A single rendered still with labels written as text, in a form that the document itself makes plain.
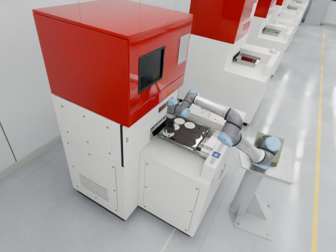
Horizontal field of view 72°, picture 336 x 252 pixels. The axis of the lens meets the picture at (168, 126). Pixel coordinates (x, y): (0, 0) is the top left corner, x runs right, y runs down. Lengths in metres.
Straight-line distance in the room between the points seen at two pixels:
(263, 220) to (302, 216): 0.48
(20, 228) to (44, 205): 0.27
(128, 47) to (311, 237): 2.54
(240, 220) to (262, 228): 0.22
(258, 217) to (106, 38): 2.29
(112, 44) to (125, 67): 0.13
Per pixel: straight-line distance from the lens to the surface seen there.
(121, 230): 2.49
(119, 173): 1.95
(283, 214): 3.00
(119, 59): 1.36
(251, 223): 2.75
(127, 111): 1.48
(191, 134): 2.09
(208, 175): 1.81
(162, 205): 2.27
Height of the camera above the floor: 2.18
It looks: 37 degrees down
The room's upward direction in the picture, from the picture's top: 7 degrees clockwise
